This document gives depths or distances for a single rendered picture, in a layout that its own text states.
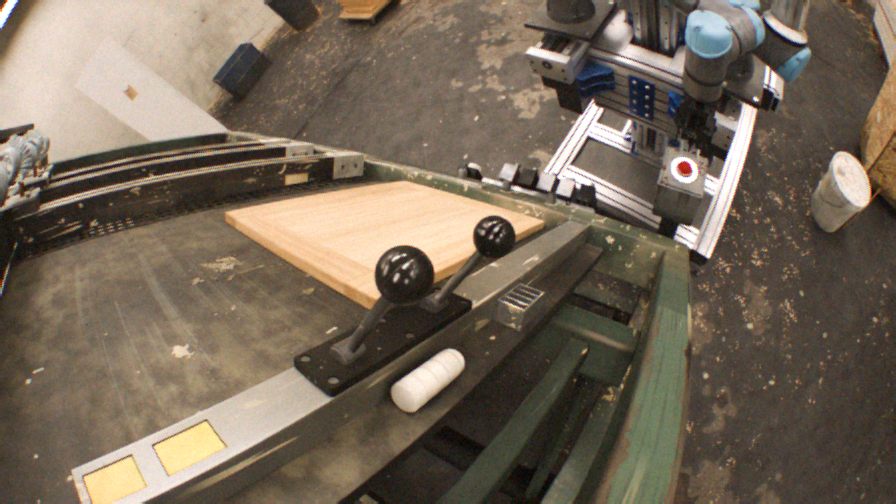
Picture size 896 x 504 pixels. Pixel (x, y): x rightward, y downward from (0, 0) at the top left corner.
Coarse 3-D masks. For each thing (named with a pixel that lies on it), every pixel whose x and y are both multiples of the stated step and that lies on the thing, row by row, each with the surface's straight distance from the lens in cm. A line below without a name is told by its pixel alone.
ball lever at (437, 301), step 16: (480, 224) 33; (496, 224) 32; (480, 240) 32; (496, 240) 32; (512, 240) 33; (480, 256) 34; (496, 256) 33; (464, 272) 36; (448, 288) 37; (432, 304) 38; (448, 304) 40
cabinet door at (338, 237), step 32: (352, 192) 95; (384, 192) 98; (416, 192) 101; (256, 224) 71; (288, 224) 71; (320, 224) 71; (352, 224) 72; (384, 224) 73; (416, 224) 75; (448, 224) 77; (512, 224) 84; (288, 256) 59; (320, 256) 57; (352, 256) 58; (448, 256) 61; (352, 288) 48
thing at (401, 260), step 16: (384, 256) 23; (400, 256) 23; (416, 256) 23; (384, 272) 23; (400, 272) 22; (416, 272) 22; (432, 272) 23; (384, 288) 23; (400, 288) 22; (416, 288) 23; (384, 304) 26; (400, 304) 24; (368, 320) 27; (352, 336) 30; (336, 352) 31; (352, 352) 31
